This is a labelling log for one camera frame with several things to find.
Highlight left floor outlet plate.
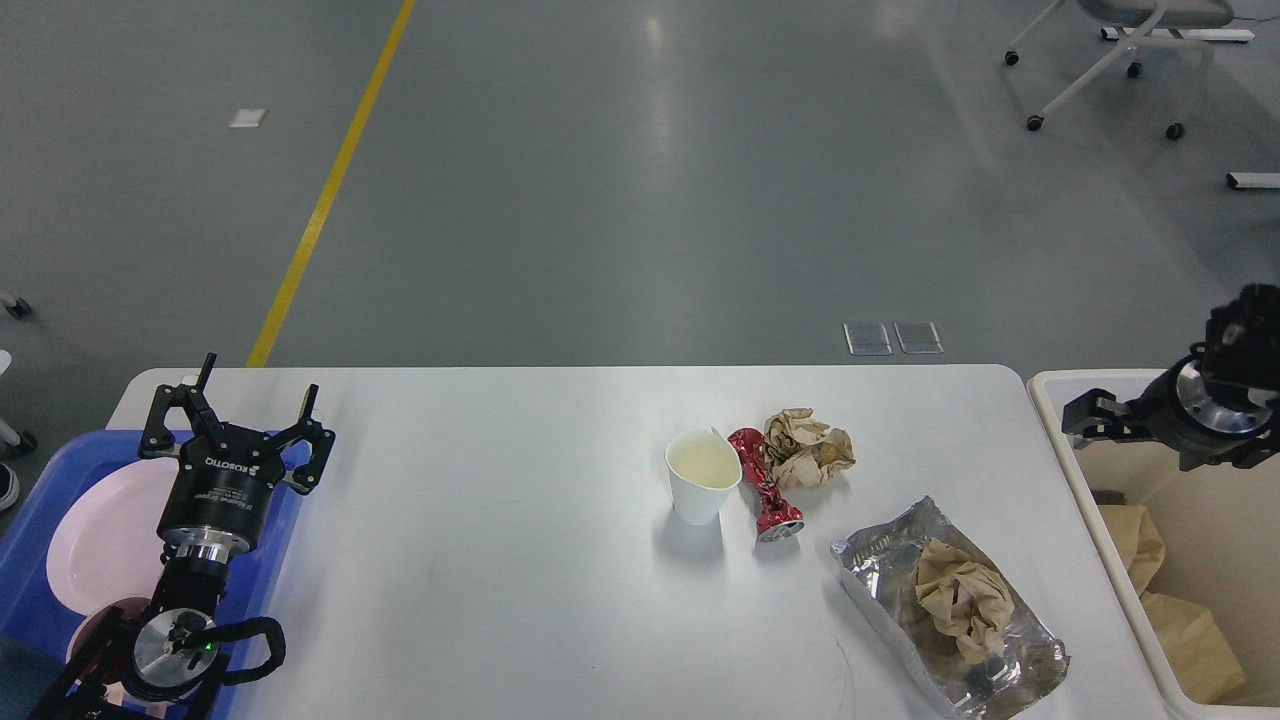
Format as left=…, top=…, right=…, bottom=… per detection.
left=844, top=322, right=893, bottom=357

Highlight white bar on floor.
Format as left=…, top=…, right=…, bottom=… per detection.
left=1225, top=172, right=1280, bottom=191

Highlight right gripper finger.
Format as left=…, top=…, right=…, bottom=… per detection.
left=1061, top=389, right=1151, bottom=443

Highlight silver foil wrapper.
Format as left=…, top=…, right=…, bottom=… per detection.
left=831, top=496, right=1070, bottom=719

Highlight beige plastic bin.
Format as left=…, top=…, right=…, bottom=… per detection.
left=1027, top=369, right=1279, bottom=719

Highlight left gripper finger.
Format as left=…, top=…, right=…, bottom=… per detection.
left=138, top=352, right=241, bottom=471
left=239, top=383, right=337, bottom=495

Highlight crumpled paper in wrapper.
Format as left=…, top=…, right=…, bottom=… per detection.
left=911, top=538, right=1015, bottom=665

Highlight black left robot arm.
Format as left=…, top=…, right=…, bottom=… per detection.
left=31, top=354, right=337, bottom=719

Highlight pink plate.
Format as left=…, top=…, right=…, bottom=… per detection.
left=46, top=457, right=177, bottom=616

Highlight right floor outlet plate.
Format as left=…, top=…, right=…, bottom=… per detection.
left=893, top=322, right=945, bottom=355

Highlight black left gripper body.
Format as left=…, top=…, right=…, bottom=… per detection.
left=157, top=446, right=285, bottom=561

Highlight white office chair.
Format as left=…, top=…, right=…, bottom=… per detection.
left=1025, top=1, right=1236, bottom=142

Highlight crushed red can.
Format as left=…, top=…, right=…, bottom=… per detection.
left=728, top=427, right=805, bottom=543

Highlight white paper cup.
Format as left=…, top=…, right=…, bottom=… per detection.
left=664, top=427, right=742, bottom=527

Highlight blue plastic tray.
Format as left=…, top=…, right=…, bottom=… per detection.
left=3, top=430, right=302, bottom=719

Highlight crumpled brown paper ball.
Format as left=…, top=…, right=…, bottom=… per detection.
left=764, top=407, right=858, bottom=489

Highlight floor outlet plate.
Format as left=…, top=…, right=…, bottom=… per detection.
left=844, top=322, right=893, bottom=357
left=893, top=322, right=945, bottom=355

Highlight brown paper bag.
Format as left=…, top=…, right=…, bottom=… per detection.
left=1140, top=592, right=1247, bottom=705
left=1098, top=503, right=1167, bottom=596

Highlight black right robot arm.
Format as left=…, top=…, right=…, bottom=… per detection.
left=1060, top=284, right=1279, bottom=471

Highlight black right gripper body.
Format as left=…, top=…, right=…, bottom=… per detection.
left=1130, top=357, right=1279, bottom=471

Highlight white rail behind chair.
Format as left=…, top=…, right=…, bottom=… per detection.
left=1100, top=26, right=1254, bottom=44

